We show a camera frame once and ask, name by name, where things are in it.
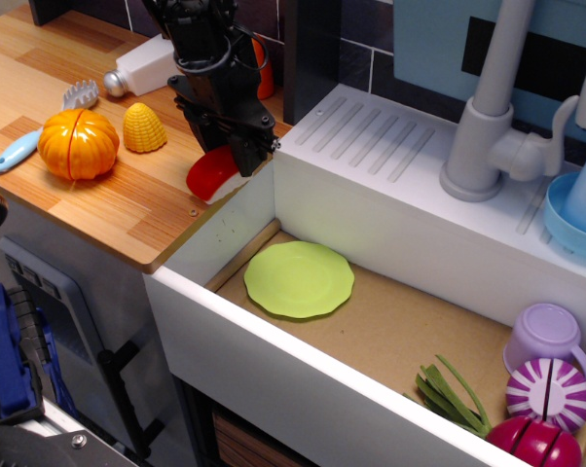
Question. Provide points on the black vertical post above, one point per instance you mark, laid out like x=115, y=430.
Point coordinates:
x=311, y=55

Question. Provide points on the orange toy pumpkin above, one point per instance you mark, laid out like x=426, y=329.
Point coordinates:
x=78, y=144

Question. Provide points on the green toy scallion leaves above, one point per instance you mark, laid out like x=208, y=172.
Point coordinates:
x=442, y=399

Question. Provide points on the orange toy carrot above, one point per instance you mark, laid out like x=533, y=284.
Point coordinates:
x=267, y=84

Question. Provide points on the blue handled pasta spoon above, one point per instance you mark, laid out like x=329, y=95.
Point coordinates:
x=82, y=95

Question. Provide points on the red and white toy sushi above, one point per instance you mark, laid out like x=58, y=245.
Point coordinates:
x=214, y=175

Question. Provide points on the yellow toy corn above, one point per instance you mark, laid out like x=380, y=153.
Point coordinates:
x=143, y=130

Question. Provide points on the light blue wall panel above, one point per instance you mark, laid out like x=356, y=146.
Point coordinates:
x=442, y=45

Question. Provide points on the white salt shaker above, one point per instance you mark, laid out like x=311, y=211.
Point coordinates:
x=144, y=69

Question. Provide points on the purple plastic cup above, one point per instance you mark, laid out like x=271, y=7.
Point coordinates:
x=544, y=331

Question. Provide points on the blue clamp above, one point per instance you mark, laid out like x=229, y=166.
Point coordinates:
x=29, y=367

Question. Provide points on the black oven door handle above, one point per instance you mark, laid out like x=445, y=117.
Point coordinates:
x=111, y=364

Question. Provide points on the green plastic plate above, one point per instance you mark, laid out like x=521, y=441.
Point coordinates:
x=299, y=279

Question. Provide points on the grey toy oven door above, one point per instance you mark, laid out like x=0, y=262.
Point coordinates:
x=86, y=319

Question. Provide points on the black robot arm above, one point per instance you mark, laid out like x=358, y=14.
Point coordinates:
x=194, y=14

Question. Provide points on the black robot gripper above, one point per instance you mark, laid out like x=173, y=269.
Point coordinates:
x=216, y=89

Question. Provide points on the purple white toy onion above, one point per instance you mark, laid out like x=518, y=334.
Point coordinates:
x=550, y=390

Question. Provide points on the blue plastic bowl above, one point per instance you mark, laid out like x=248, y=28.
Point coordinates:
x=567, y=234

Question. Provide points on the white toy sink cabinet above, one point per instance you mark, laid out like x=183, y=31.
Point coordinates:
x=434, y=275

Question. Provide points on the magenta toy beet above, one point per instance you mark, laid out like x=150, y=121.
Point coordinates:
x=536, y=442

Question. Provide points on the grey toy faucet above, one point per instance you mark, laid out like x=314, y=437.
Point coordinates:
x=486, y=145

